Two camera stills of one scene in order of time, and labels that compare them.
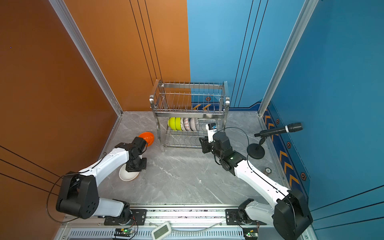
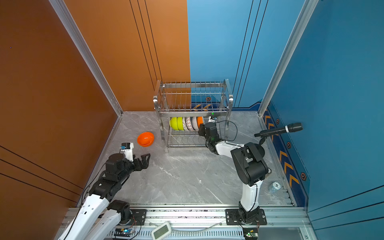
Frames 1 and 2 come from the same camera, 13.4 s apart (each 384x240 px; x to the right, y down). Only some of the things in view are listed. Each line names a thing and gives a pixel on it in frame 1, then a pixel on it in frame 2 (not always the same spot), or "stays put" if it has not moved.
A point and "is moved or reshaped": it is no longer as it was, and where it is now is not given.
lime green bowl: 171,123 stays put
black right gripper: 205,144 to 202,129
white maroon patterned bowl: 182,124 is moved or reshaped
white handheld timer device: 161,232 stays put
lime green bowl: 178,122 stays put
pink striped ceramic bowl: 194,124 stays put
